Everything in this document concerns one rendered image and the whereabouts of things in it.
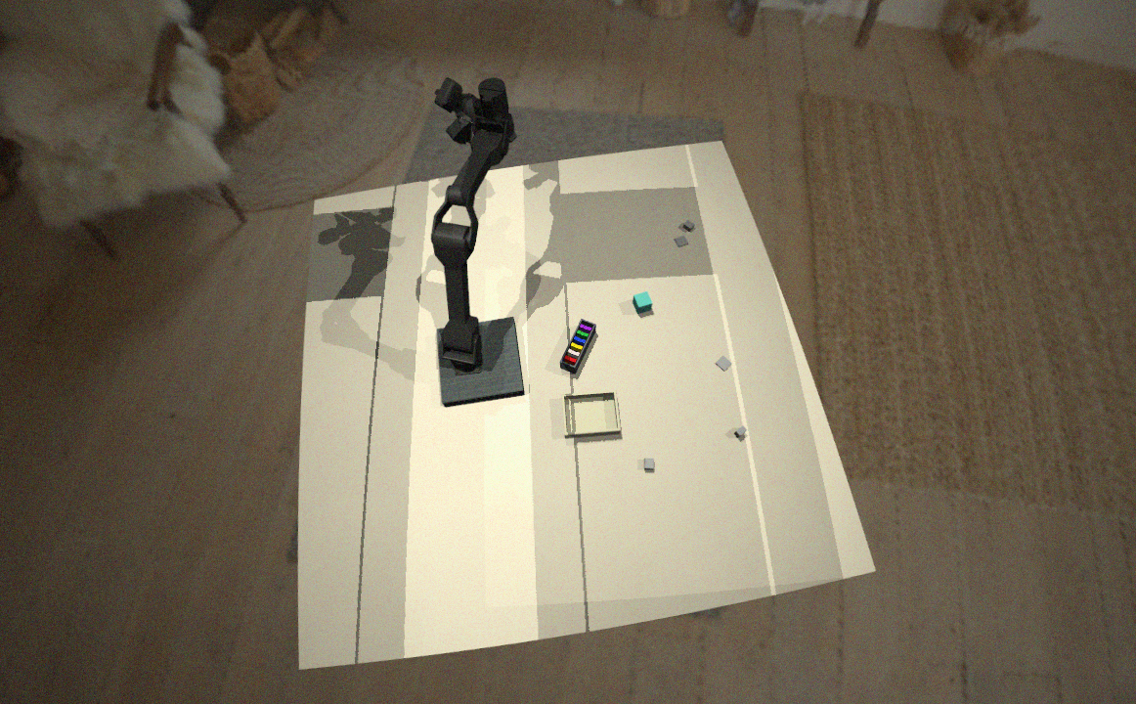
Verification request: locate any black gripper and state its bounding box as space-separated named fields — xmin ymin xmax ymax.
xmin=434 ymin=77 xmax=483 ymax=121

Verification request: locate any teal block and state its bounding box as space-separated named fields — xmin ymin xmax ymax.
xmin=633 ymin=291 xmax=653 ymax=315

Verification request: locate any beige shallow tray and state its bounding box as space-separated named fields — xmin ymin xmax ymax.
xmin=561 ymin=389 xmax=621 ymax=439

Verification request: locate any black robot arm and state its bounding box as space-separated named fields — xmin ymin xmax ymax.
xmin=431 ymin=77 xmax=516 ymax=375

